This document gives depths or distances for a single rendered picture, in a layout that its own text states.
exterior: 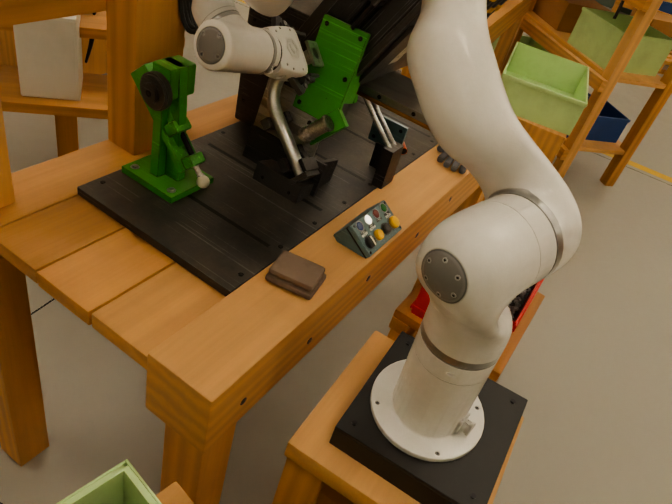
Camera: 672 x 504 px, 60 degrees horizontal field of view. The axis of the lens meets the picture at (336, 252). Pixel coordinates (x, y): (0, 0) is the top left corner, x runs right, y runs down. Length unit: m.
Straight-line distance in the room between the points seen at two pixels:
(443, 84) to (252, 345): 0.55
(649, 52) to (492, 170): 3.34
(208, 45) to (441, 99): 0.50
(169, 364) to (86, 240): 0.35
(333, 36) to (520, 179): 0.69
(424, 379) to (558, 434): 1.58
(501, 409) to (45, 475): 1.32
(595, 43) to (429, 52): 3.33
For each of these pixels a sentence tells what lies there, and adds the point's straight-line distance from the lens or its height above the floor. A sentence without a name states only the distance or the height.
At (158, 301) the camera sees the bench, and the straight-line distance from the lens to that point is 1.09.
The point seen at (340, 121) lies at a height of 1.09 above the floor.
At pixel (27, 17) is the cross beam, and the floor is 1.20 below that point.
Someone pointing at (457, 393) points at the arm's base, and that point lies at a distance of 0.87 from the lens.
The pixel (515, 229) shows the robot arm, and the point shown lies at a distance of 0.68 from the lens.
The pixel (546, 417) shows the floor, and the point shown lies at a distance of 2.44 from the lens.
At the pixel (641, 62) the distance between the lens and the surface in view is 4.06.
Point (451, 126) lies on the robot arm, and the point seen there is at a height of 1.39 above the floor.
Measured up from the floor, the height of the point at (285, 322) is 0.90.
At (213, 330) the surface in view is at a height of 0.90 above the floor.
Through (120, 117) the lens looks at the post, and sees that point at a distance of 1.45.
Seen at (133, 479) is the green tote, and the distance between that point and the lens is 0.79.
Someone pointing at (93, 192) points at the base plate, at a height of 0.90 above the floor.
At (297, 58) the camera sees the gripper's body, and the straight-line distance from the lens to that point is 1.23.
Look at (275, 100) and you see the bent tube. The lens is 1.36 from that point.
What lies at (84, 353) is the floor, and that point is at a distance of 2.16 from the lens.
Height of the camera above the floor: 1.66
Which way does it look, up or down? 38 degrees down
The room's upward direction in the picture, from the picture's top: 17 degrees clockwise
